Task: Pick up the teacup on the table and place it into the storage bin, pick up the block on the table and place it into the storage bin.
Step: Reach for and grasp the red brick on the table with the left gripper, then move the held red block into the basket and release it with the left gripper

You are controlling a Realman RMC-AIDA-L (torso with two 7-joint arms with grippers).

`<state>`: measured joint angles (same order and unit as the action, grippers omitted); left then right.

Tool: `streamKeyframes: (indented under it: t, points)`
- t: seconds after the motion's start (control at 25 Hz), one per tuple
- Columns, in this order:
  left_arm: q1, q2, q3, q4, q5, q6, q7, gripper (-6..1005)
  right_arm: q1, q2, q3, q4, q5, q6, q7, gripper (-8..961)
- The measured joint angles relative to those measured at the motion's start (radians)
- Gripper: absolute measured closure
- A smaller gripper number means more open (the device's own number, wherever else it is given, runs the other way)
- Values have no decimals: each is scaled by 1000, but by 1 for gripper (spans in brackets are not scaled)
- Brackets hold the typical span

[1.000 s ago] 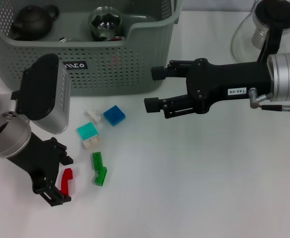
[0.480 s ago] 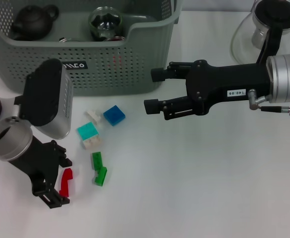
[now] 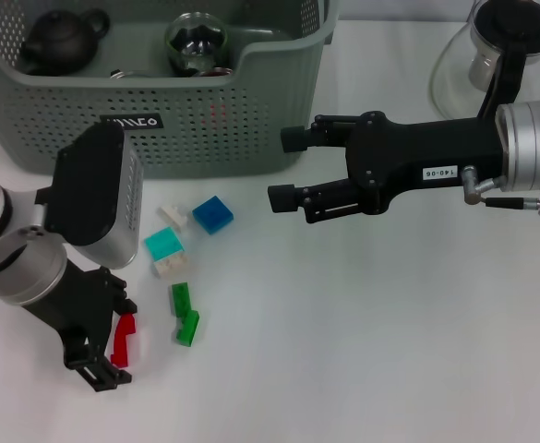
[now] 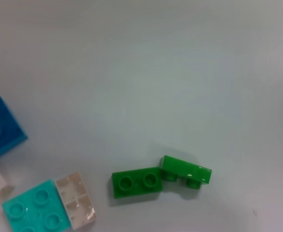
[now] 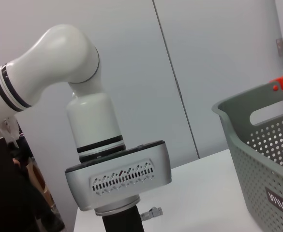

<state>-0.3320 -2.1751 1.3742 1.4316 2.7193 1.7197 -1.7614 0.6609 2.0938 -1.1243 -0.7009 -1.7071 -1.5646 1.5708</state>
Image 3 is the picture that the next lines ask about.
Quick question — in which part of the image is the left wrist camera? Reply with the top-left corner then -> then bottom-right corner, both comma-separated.
42,123 -> 142,270

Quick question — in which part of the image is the grey-green perforated storage bin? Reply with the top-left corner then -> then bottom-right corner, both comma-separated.
0,0 -> 342,179

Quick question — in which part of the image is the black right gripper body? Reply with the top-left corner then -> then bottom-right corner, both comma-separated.
345,110 -> 505,217

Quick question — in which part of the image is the glass pitcher black lid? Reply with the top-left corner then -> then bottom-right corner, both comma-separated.
428,0 -> 540,119

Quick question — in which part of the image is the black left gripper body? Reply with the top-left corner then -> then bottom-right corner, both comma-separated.
22,257 -> 127,369

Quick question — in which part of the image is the right wrist cable with plug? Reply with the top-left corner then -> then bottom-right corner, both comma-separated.
462,164 -> 540,221

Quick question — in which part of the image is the dark red curved block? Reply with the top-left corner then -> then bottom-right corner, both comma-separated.
111,313 -> 138,369

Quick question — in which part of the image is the teal square building block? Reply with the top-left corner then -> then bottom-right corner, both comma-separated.
143,228 -> 186,262

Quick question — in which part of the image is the green long building block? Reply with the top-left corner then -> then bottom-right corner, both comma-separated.
175,309 -> 201,347

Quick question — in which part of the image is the green two-stud building block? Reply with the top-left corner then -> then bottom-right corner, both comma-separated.
171,281 -> 195,318

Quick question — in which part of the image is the white building block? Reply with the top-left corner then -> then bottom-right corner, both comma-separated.
158,204 -> 190,231
152,254 -> 191,280

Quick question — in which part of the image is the black clay teapot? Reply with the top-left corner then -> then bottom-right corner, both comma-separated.
19,6 -> 112,78

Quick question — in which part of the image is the blue square building block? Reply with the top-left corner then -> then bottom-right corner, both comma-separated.
192,196 -> 234,235

